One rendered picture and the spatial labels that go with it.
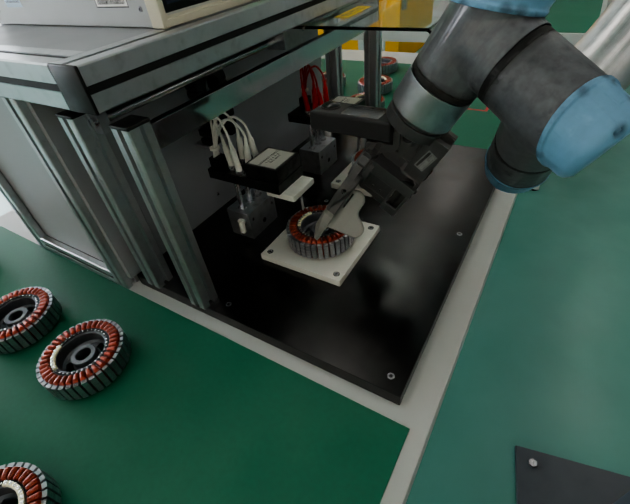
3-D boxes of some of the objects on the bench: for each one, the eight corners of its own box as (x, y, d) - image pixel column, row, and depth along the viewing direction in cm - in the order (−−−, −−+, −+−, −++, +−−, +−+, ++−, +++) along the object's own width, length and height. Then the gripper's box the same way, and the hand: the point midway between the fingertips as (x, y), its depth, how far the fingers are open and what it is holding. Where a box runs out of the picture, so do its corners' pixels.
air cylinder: (278, 216, 74) (273, 192, 70) (254, 239, 69) (248, 214, 65) (257, 210, 76) (251, 186, 72) (233, 232, 71) (225, 207, 68)
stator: (50, 289, 67) (38, 274, 65) (73, 322, 61) (61, 306, 58) (-22, 329, 62) (-38, 314, 59) (-5, 370, 55) (-22, 355, 53)
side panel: (141, 278, 67) (37, 90, 46) (128, 289, 66) (13, 99, 45) (54, 237, 80) (-60, 74, 59) (40, 245, 78) (-83, 80, 57)
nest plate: (379, 231, 67) (380, 225, 67) (340, 287, 58) (339, 281, 57) (307, 211, 74) (307, 206, 73) (261, 259, 65) (260, 253, 64)
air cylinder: (337, 159, 89) (336, 137, 85) (321, 175, 84) (319, 152, 80) (318, 156, 91) (316, 134, 87) (302, 171, 86) (299, 148, 83)
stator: (365, 228, 66) (365, 211, 64) (334, 269, 59) (332, 251, 57) (310, 213, 71) (308, 197, 69) (276, 249, 64) (272, 232, 62)
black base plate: (507, 161, 85) (509, 152, 84) (399, 406, 46) (400, 396, 44) (324, 132, 106) (323, 124, 104) (141, 283, 66) (136, 274, 65)
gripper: (426, 184, 37) (343, 278, 53) (477, 108, 49) (397, 203, 65) (356, 131, 37) (294, 239, 53) (423, 69, 50) (357, 172, 65)
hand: (336, 208), depth 59 cm, fingers open, 14 cm apart
